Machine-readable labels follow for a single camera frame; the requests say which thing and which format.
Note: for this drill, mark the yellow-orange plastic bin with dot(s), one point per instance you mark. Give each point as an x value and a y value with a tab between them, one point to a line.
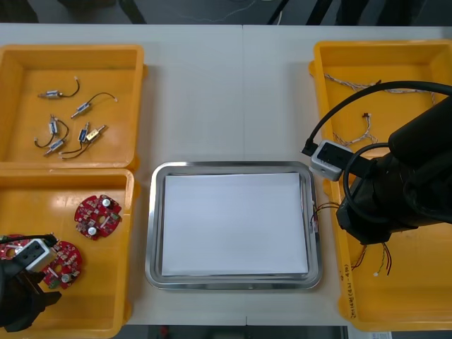
99	282
406	300
388	113
113	148

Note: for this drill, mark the round red circuit board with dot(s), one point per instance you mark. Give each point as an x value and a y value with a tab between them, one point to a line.
7	252
86	212
69	261

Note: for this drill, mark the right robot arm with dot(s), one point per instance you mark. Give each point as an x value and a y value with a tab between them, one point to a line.
423	141

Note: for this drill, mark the steel tray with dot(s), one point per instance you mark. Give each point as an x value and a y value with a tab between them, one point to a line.
155	226

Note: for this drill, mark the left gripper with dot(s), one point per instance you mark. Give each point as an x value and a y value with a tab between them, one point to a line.
17	303

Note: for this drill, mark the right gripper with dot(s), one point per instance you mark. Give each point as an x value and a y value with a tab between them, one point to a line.
370	212

